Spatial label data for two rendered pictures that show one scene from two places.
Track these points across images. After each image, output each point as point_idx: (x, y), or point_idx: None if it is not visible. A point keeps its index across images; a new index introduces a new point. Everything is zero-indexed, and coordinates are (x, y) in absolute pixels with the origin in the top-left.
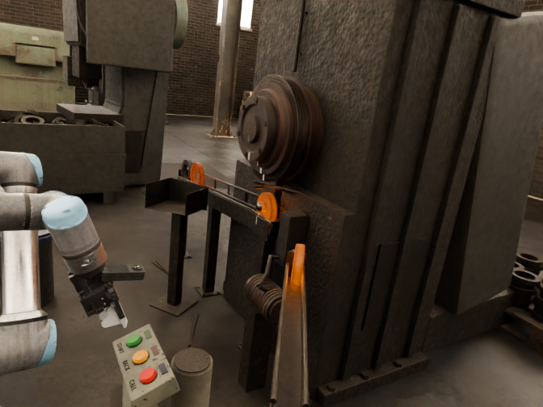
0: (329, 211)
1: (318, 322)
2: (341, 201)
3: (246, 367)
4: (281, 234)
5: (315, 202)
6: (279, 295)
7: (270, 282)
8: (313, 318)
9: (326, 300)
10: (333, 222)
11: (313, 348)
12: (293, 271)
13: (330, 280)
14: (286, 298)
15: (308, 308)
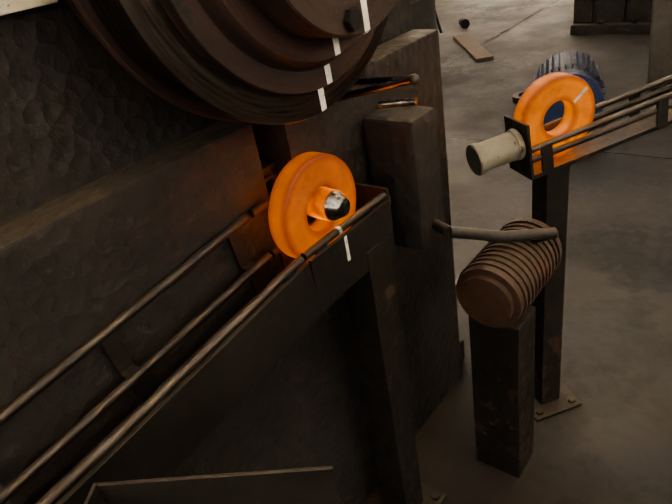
0: (414, 49)
1: (446, 261)
2: (386, 28)
3: (531, 417)
4: (428, 171)
5: (384, 61)
6: (534, 220)
7: (501, 244)
8: (437, 272)
9: (448, 209)
10: (425, 64)
11: (449, 308)
12: (594, 103)
13: (444, 171)
14: (623, 134)
15: (427, 273)
